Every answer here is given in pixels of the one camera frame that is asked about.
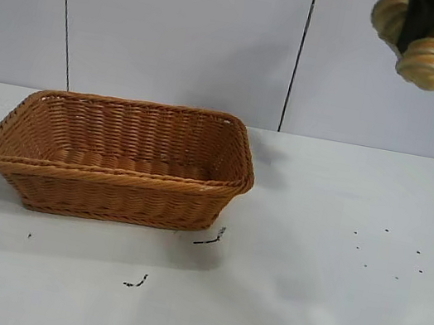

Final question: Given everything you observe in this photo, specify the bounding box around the long striped bread loaf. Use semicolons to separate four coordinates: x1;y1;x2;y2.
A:
360;0;434;90

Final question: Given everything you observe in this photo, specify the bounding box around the brown woven wicker basket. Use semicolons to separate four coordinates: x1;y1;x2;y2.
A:
0;72;268;249

